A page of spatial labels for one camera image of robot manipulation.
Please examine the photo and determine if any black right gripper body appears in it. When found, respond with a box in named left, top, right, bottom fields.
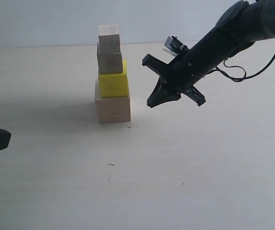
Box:
left=142, top=28, right=253, bottom=105

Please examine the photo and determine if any yellow wooden cube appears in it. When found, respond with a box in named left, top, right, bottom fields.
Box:
left=98, top=60, right=129, bottom=98

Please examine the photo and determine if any large plain wooden cube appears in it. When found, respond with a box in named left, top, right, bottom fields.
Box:
left=94, top=80, right=131, bottom=124

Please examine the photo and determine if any medium plain wooden cube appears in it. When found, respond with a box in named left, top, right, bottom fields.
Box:
left=96, top=42, right=123, bottom=74

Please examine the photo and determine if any small plain wooden cube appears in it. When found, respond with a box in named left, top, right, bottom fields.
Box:
left=98, top=24, right=121, bottom=54

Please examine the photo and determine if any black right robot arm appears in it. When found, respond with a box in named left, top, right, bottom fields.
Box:
left=142, top=0, right=275, bottom=108

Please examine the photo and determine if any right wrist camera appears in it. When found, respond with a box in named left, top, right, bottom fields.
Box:
left=163, top=36, right=189, bottom=57

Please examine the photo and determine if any black right camera cable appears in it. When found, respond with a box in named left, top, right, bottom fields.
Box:
left=215, top=35, right=275, bottom=82

